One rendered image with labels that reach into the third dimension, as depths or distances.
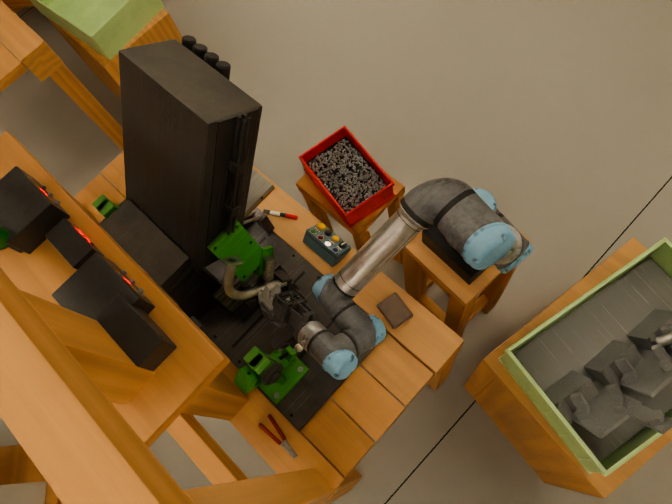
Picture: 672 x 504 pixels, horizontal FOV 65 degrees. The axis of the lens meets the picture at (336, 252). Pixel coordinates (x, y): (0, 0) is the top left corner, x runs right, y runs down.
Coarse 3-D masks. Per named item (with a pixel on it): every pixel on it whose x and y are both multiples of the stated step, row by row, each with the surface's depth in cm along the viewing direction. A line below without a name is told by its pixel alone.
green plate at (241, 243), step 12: (240, 228) 153; (216, 240) 150; (228, 240) 152; (240, 240) 156; (252, 240) 159; (216, 252) 152; (228, 252) 155; (240, 252) 158; (252, 252) 162; (240, 264) 161; (252, 264) 164; (240, 276) 164
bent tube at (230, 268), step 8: (232, 256) 156; (232, 264) 153; (232, 272) 155; (224, 280) 157; (232, 280) 157; (224, 288) 158; (232, 288) 159; (256, 288) 168; (272, 288) 171; (232, 296) 161; (240, 296) 163; (248, 296) 165
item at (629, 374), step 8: (656, 352) 147; (664, 352) 146; (616, 360) 154; (624, 360) 152; (664, 360) 146; (624, 368) 152; (632, 368) 152; (664, 368) 145; (624, 376) 152; (632, 376) 149
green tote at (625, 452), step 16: (640, 256) 162; (656, 256) 170; (624, 272) 170; (592, 288) 161; (576, 304) 160; (528, 336) 158; (512, 352) 171; (512, 368) 165; (528, 384) 159; (544, 400) 152; (544, 416) 163; (560, 416) 149; (560, 432) 159; (640, 432) 157; (656, 432) 145; (576, 448) 154; (624, 448) 152; (640, 448) 144; (592, 464) 149; (608, 464) 147
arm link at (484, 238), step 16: (464, 192) 114; (448, 208) 114; (464, 208) 113; (480, 208) 113; (448, 224) 114; (464, 224) 112; (480, 224) 111; (496, 224) 111; (512, 224) 154; (448, 240) 118; (464, 240) 112; (480, 240) 111; (496, 240) 110; (512, 240) 113; (528, 240) 152; (464, 256) 115; (480, 256) 111; (496, 256) 116; (512, 256) 146
